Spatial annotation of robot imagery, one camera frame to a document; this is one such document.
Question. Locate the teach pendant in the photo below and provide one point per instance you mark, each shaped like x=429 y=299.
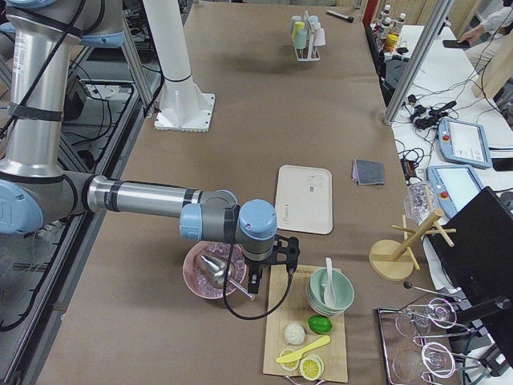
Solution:
x=464 y=143
x=454 y=186

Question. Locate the pink cup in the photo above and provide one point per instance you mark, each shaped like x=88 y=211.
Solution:
x=319 y=37

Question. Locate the stacked green bowls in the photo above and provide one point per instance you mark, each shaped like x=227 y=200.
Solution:
x=343 y=288

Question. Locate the teach pendant far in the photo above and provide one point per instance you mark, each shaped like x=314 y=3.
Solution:
x=464 y=143

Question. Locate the steel ice scoop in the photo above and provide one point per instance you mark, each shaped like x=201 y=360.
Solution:
x=214 y=269

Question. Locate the white cup rack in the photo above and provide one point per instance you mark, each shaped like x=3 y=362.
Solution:
x=310 y=53

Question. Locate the beige plastic tray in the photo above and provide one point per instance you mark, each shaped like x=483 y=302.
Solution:
x=304 y=199

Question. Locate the black monitor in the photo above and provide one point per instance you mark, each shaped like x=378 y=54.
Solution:
x=480 y=261

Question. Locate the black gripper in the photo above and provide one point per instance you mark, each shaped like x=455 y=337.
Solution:
x=254 y=266

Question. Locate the grey blue cup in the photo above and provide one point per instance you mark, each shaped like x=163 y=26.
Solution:
x=293 y=20

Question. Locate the wire glass rack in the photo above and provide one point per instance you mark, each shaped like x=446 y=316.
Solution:
x=443 y=338

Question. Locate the lemon slice right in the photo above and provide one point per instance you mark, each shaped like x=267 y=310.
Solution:
x=311 y=367

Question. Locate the wooden mug tree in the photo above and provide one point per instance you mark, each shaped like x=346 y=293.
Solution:
x=396 y=261

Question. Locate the white steamed bun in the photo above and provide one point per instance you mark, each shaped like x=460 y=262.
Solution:
x=294 y=334

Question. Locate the steel tube black cap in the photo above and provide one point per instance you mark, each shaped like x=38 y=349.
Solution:
x=340 y=16

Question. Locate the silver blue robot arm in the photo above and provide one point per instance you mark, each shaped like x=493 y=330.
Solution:
x=36 y=191

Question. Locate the white ceramic spoon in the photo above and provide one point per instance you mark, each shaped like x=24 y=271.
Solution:
x=329 y=293

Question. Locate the pink bowl with ice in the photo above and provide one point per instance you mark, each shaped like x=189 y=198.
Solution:
x=195 y=278

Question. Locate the aluminium frame post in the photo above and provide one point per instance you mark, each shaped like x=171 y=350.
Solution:
x=430 y=30

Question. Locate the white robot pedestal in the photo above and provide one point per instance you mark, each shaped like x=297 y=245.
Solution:
x=183 y=106

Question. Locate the green lime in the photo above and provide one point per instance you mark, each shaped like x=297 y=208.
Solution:
x=319 y=324

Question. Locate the mint green cup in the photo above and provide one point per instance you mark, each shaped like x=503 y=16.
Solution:
x=300 y=39

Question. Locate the yellow plastic knife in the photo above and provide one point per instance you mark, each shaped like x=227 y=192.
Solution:
x=297 y=354

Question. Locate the teach pendant near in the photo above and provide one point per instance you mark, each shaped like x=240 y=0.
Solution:
x=454 y=186

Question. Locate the yellow green cup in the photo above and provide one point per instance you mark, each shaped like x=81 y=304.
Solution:
x=298 y=25

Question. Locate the grey folded cloth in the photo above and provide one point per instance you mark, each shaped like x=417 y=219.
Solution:
x=366 y=172

